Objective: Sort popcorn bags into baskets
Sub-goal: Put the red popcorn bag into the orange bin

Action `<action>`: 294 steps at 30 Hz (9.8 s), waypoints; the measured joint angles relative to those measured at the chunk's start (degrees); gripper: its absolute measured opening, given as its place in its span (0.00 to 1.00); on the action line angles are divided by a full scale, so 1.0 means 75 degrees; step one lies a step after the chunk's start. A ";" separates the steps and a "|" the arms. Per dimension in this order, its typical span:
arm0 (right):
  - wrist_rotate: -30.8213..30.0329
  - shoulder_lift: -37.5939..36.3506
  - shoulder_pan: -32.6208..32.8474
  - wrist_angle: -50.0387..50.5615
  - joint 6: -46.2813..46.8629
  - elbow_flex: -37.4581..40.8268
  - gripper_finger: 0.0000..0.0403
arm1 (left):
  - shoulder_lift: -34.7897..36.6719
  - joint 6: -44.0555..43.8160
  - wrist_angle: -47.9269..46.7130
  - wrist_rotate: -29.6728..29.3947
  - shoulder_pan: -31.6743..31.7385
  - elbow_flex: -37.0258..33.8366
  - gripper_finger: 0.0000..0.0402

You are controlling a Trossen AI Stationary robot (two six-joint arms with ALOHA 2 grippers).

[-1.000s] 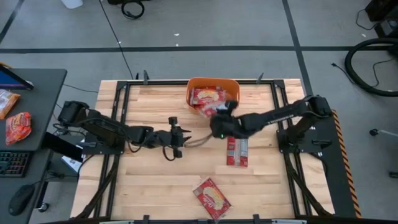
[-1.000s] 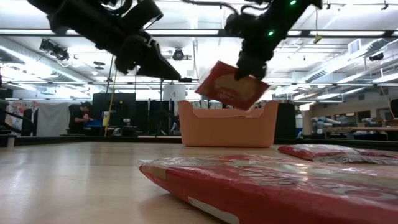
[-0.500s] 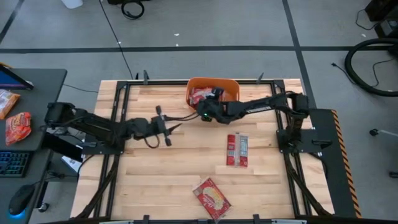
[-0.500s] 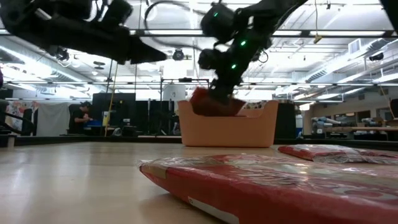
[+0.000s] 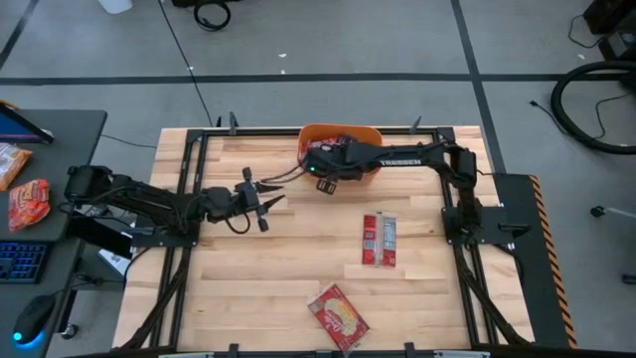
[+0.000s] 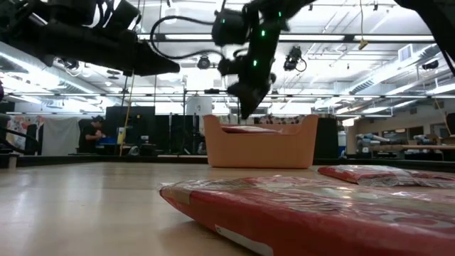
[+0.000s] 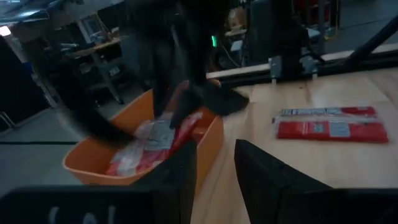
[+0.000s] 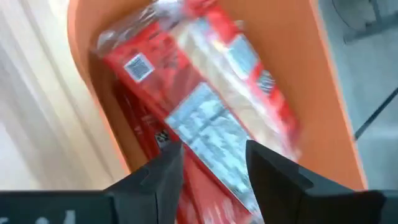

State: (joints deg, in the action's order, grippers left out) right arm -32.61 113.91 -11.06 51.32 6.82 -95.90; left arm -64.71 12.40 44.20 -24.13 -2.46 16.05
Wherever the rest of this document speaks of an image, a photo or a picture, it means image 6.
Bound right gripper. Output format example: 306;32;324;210
218;19;285;120

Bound black overhead camera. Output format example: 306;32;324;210
283;46;307;73

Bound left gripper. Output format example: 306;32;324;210
35;24;181;78

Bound wooden post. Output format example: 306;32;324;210
346;124;358;154

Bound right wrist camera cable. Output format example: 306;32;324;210
149;16;225;60

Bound long wooden table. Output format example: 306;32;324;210
369;144;455;151

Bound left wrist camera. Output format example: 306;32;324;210
102;0;141;33

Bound yellow hanging cable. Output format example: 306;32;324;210
119;73;136;156

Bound floral patterned cloth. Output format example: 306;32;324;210
259;114;306;125

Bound stacked material rolls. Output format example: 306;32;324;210
357;133;384;147

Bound red popcorn bag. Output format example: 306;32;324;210
220;124;282;134
158;176;455;256
317;164;455;188

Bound white cylindrical tank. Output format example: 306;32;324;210
186;95;213;117

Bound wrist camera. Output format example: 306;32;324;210
212;9;250;47
102;0;141;33

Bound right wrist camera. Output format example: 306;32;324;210
212;9;250;47

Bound white hanging sheet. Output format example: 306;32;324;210
41;117;81;156

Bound black metal gantry frame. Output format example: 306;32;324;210
183;88;241;156

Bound thin black horizontal rail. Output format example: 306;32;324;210
6;92;455;100

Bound colourful poster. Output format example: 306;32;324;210
6;115;46;150

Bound person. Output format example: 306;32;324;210
77;114;107;154

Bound orange plastic basket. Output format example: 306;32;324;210
203;114;320;169

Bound black upright panel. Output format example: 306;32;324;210
314;117;339;150

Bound overhead beam with light strips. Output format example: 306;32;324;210
136;33;438;44

